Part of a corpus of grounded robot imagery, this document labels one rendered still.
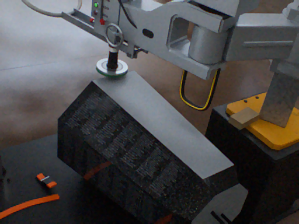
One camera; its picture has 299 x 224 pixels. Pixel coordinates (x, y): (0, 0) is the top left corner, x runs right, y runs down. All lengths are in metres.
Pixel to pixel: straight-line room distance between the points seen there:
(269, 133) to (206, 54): 0.78
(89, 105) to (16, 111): 1.33
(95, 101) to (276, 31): 1.17
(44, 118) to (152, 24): 1.76
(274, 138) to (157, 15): 1.07
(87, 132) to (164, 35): 0.78
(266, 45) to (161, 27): 0.59
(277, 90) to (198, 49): 0.71
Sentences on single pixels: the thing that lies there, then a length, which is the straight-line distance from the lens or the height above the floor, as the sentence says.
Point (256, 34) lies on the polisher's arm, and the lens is 2.31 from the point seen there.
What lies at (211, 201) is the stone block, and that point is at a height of 0.75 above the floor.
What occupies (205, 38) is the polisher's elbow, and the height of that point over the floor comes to 1.41.
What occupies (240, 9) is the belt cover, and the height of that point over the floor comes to 1.62.
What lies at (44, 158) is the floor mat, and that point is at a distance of 3.35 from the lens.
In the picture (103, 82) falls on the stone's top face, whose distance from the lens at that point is 2.73.
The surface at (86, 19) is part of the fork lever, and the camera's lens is 2.95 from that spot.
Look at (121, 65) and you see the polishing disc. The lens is 2.83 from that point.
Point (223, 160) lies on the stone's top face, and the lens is 2.28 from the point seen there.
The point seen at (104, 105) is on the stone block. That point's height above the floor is 0.80.
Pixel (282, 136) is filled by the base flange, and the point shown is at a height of 0.78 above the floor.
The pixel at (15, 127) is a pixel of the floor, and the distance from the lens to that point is 3.69.
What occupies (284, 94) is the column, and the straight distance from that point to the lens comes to 2.71.
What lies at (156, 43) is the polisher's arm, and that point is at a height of 1.26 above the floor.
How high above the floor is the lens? 2.28
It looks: 35 degrees down
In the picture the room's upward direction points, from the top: 10 degrees clockwise
